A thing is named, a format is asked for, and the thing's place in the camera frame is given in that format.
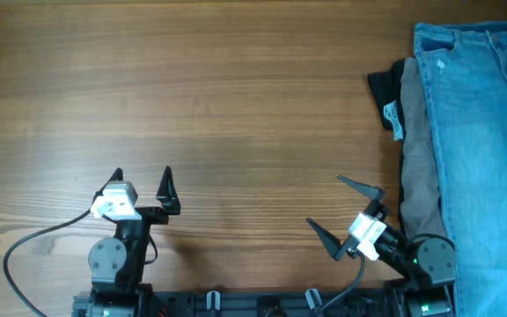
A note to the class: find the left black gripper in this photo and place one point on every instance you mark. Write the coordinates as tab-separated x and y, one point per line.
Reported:
165	195

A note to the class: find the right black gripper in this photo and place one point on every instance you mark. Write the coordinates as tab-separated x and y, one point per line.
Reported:
377	209

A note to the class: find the light blue denim jeans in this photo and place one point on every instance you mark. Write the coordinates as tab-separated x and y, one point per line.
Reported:
464	77

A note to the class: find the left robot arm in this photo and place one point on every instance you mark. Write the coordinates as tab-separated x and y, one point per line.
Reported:
117	263

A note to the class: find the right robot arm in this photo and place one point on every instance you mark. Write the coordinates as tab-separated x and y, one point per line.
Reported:
426	261

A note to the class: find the grey trousers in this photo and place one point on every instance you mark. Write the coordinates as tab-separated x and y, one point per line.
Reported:
420	207

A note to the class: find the black garment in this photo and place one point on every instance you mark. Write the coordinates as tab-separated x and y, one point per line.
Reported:
385	87

